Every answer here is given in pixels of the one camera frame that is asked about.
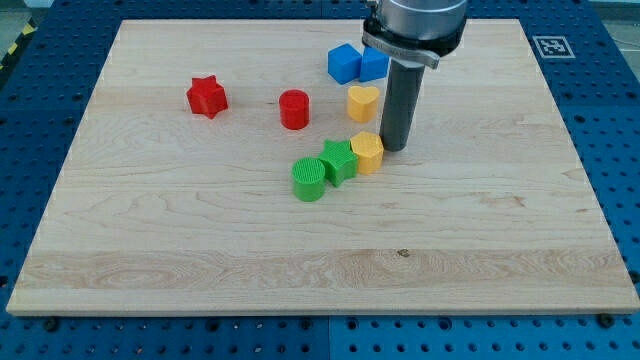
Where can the red cylinder block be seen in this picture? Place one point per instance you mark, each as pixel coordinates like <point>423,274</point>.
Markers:
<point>294,107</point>

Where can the red star block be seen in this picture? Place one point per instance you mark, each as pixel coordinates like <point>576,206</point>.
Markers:
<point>207,97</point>

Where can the green star block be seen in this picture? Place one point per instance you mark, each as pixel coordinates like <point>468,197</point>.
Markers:
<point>339,160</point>

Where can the wooden board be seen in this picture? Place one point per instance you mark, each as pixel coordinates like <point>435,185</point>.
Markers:
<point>162,212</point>

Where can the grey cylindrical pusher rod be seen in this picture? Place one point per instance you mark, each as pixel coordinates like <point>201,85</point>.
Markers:
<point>402,90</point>

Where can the yellow hexagon block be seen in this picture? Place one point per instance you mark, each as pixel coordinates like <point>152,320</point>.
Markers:
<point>369,149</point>

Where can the white fiducial marker tag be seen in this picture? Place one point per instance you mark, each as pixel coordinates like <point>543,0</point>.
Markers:
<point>553,47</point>

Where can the blue cube block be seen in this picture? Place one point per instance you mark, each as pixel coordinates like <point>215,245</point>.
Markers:
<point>344,63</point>

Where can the green cylinder block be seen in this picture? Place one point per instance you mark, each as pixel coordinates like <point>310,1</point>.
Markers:
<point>308,176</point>

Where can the blue triangle block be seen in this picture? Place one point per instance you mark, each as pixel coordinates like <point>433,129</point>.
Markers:
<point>374,65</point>

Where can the yellow heart block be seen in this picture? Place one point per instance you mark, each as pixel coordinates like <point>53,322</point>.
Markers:
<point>362,103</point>

